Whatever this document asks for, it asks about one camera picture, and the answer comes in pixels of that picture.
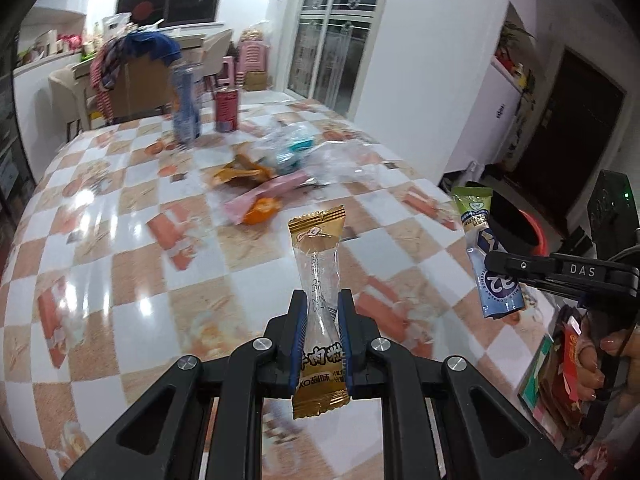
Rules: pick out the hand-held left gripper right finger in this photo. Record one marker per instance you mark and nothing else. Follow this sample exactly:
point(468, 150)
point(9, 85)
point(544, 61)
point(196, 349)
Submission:
point(346, 340)

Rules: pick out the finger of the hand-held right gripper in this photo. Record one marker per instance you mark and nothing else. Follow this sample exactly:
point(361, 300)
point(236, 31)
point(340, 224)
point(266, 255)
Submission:
point(520, 263)

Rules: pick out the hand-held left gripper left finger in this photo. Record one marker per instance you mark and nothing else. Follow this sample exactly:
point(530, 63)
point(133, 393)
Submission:
point(297, 340)

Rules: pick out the black trash bin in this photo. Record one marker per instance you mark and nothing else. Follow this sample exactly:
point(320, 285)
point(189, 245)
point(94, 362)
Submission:
point(505, 220)

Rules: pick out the blue white snack packet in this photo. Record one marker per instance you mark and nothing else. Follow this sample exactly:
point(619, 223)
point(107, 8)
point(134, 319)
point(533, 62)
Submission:
point(472, 205)

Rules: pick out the gold clear candy wrapper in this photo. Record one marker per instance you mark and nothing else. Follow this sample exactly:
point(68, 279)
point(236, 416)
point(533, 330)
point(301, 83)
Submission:
point(315, 240)

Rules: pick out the person's right hand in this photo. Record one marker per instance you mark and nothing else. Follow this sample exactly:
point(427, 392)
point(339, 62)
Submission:
point(587, 377)

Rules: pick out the red plastic stool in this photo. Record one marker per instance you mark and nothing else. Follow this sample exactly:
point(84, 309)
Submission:
point(536, 235)

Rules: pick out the white plastic bag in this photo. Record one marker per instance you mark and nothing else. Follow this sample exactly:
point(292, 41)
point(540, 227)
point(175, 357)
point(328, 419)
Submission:
point(475, 170)

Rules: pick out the colourful paper packets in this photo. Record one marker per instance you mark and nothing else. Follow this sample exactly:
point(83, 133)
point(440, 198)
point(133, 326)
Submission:
point(560, 375)

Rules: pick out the orange crumpled wrapper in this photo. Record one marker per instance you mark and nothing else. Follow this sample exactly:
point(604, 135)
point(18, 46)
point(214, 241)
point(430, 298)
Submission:
point(260, 210)

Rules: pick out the dark entrance door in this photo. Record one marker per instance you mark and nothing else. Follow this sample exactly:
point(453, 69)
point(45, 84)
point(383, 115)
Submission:
point(570, 135)

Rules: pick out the hanging dark clothes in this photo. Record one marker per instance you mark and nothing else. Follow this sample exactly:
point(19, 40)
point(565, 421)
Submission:
point(526, 120)

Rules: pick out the white shoe cabinet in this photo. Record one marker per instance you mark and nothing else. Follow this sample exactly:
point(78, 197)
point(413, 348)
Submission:
point(480, 120)

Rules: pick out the long pink wrapper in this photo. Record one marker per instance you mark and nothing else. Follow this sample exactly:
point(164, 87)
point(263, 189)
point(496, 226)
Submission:
point(270, 190)

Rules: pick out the orange brown snack wrapper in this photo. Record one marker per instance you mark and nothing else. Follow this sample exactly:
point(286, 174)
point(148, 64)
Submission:
point(240, 172)

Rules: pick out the clear plastic wrapper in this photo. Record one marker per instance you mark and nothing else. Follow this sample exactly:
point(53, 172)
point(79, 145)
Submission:
point(350, 160)

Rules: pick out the yellow white bottle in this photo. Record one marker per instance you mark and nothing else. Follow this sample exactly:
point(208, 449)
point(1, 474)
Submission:
point(522, 75)

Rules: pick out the teal clear plastic bag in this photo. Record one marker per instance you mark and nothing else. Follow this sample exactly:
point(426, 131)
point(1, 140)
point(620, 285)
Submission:
point(292, 150)

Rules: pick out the green potted plant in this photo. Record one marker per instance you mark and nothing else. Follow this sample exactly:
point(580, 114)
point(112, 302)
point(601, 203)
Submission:
point(512, 40)

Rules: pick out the red drink can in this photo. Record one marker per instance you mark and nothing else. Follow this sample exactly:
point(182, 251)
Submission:
point(226, 110)

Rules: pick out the tall blue drink can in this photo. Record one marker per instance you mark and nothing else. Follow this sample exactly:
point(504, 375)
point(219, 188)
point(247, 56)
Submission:
point(186, 105)

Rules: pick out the cardboard box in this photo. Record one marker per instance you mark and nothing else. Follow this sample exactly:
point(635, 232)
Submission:
point(256, 81)

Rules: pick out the stack of pink stools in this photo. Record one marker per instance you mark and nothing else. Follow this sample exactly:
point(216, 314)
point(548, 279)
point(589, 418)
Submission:
point(252, 60)

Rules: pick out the sliding glass door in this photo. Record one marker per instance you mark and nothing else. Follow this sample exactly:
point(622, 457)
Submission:
point(335, 35)

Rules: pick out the beige dining chair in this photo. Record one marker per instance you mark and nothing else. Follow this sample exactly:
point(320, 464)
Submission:
point(217, 55)
point(67, 95)

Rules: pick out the clear bag of snacks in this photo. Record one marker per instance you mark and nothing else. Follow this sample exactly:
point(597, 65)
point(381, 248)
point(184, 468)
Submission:
point(251, 35)

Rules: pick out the chair with blue clothes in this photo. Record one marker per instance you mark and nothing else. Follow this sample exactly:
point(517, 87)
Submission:
point(192, 42)

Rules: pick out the blue cloth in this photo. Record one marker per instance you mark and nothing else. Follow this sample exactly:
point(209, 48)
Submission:
point(152, 47)

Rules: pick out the red plaid cloth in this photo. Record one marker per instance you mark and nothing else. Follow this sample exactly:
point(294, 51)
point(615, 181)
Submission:
point(105, 70)

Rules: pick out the glass display cabinet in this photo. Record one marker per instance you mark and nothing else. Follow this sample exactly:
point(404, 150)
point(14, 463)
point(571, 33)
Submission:
point(12, 135)

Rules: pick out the white printed bag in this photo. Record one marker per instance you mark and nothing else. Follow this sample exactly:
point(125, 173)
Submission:
point(117, 24)

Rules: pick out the pink flowers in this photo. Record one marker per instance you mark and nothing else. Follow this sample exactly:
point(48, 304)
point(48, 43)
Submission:
point(67, 41)

